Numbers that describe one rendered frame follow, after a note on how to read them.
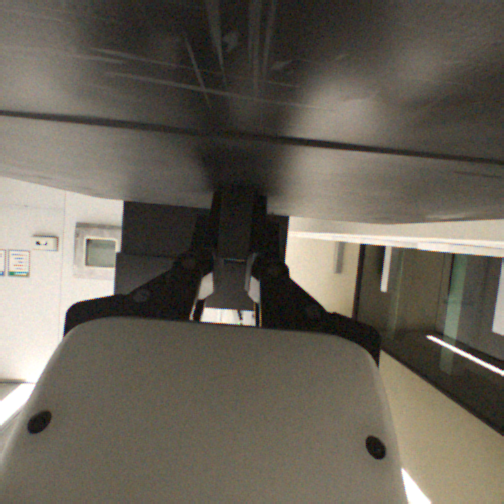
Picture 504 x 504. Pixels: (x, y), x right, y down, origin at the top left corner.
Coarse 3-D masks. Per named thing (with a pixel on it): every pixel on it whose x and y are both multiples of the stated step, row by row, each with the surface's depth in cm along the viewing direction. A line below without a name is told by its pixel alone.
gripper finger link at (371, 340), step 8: (328, 312) 12; (328, 320) 12; (336, 320) 11; (344, 320) 11; (352, 320) 11; (296, 328) 12; (328, 328) 11; (336, 328) 11; (344, 328) 11; (352, 328) 11; (360, 328) 11; (368, 328) 11; (344, 336) 11; (352, 336) 11; (360, 336) 11; (368, 336) 11; (376, 336) 11; (360, 344) 11; (368, 344) 11; (376, 344) 11; (368, 352) 11; (376, 352) 11; (376, 360) 10
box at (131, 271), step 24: (144, 216) 48; (168, 216) 48; (192, 216) 48; (288, 216) 50; (144, 240) 48; (168, 240) 48; (120, 264) 48; (144, 264) 48; (168, 264) 48; (240, 264) 49; (120, 288) 48; (216, 288) 49; (240, 288) 49
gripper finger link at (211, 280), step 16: (208, 224) 13; (192, 240) 13; (208, 240) 12; (208, 256) 12; (208, 272) 12; (144, 288) 11; (160, 288) 12; (208, 288) 13; (128, 304) 11; (144, 304) 11
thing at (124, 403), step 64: (128, 320) 9; (192, 320) 10; (64, 384) 8; (128, 384) 8; (192, 384) 8; (256, 384) 8; (320, 384) 8; (64, 448) 7; (128, 448) 7; (192, 448) 7; (256, 448) 7; (320, 448) 7; (384, 448) 8
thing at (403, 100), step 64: (0, 0) 3; (64, 0) 3; (128, 0) 3; (192, 0) 2; (256, 0) 2; (320, 0) 2; (384, 0) 2; (448, 0) 2; (0, 64) 4; (64, 64) 4; (128, 64) 4; (192, 64) 3; (256, 64) 3; (320, 64) 3; (384, 64) 3; (448, 64) 3; (0, 128) 7; (64, 128) 6; (128, 128) 6; (192, 128) 6; (256, 128) 5; (320, 128) 5; (384, 128) 5; (448, 128) 5; (128, 192) 19; (192, 192) 16; (256, 192) 13; (320, 192) 12; (384, 192) 10; (448, 192) 9
